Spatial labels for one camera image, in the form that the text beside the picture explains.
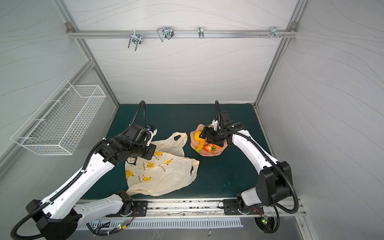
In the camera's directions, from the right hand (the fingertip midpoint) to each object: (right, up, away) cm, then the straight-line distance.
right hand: (205, 138), depth 82 cm
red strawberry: (+3, -7, +8) cm, 11 cm away
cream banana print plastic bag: (-19, -14, -12) cm, 27 cm away
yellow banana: (-2, -6, +11) cm, 13 cm away
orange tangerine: (+6, -4, -4) cm, 8 cm away
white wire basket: (-69, +8, -14) cm, 71 cm away
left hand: (-27, -4, -11) cm, 29 cm away
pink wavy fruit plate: (+8, -10, +8) cm, 15 cm away
